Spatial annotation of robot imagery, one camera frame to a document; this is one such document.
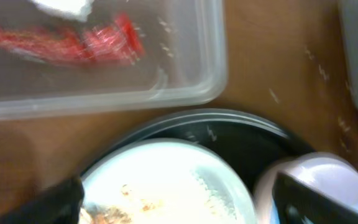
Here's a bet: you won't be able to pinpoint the grey plate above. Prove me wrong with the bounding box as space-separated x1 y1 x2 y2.
81 139 257 224

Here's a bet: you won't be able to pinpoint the peanut shells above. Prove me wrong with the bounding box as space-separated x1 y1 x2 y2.
78 184 164 224

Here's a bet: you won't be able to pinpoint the red snack wrapper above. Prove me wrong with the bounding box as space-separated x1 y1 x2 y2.
0 14 144 65

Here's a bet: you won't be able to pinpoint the white tissue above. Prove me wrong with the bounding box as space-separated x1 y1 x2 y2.
30 0 94 22

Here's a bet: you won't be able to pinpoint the pink bowl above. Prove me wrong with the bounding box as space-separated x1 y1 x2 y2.
254 152 358 224

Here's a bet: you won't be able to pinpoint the clear plastic bin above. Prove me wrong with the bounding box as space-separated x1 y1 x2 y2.
0 0 227 119

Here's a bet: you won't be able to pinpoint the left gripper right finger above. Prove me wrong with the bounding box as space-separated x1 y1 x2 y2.
273 172 358 224

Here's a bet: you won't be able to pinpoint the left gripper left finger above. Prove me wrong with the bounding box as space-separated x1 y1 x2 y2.
0 176 85 224

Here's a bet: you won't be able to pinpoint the black round tray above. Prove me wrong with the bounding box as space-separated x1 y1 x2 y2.
80 109 313 194

